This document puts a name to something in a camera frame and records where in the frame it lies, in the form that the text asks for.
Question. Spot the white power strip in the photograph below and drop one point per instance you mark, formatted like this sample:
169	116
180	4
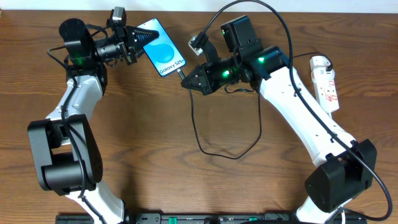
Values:
325	89

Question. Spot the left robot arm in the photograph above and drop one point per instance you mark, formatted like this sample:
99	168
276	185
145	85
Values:
66	156

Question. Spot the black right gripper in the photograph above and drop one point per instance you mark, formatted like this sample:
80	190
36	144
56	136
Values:
210	78

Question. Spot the blue Galaxy smartphone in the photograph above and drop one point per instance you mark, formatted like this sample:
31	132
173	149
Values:
162	52

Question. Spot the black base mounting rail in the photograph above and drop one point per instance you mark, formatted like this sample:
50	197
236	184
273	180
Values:
156	218

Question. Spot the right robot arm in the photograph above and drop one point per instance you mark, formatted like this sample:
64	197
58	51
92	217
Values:
344	168

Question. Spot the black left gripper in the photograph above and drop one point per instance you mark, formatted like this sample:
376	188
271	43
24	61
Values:
127	47

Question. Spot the white USB charger plug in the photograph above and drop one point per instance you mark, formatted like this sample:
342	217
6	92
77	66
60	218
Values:
319	61

